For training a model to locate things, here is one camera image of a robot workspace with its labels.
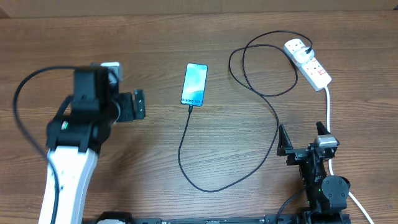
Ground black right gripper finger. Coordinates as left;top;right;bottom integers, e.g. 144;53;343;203
277;124;294;156
316;121;331;136

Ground Samsung Galaxy smartphone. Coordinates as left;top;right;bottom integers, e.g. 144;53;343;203
180;63;208;106

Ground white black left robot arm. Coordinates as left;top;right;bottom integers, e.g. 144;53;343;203
39;62;146;223

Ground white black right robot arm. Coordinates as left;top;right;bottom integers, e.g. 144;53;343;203
275;121;351;223

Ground white charger plug adapter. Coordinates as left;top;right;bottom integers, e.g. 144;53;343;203
293;47;315;64

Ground white power strip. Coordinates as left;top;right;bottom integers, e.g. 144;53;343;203
284;39;331;91

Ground white power strip cord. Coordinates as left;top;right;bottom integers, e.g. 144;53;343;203
323;86;376;224

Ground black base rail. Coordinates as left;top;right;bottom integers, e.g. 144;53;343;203
82;212;351;224

